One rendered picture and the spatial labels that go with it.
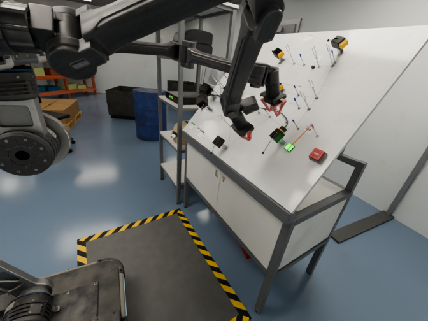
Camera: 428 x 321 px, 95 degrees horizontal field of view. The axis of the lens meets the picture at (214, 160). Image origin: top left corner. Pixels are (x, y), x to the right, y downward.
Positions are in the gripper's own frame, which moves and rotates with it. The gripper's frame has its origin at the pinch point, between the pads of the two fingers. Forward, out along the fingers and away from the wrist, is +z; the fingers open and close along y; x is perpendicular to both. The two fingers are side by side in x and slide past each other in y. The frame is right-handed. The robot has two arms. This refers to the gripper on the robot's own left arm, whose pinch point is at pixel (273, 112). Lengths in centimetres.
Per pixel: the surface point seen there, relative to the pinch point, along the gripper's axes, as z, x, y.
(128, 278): 84, 120, 14
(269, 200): 32.4, 19.2, -19.1
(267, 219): 47, 22, -20
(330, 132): 14.2, -19.5, -15.3
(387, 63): -3, -55, -9
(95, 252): 78, 141, 44
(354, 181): 56, -37, -23
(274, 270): 69, 31, -36
